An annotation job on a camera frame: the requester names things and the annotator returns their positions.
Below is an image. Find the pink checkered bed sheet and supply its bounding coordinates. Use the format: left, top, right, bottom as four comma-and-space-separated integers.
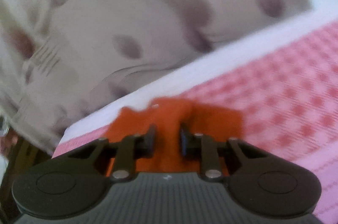
55, 19, 337, 223

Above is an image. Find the beige leaf-patterned curtain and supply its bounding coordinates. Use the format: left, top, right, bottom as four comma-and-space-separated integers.
1, 0, 310, 154

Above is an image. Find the orange small garment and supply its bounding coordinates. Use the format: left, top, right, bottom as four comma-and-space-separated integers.
104, 97, 244, 172

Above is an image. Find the white mattress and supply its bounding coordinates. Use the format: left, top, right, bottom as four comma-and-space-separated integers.
61, 2, 337, 143

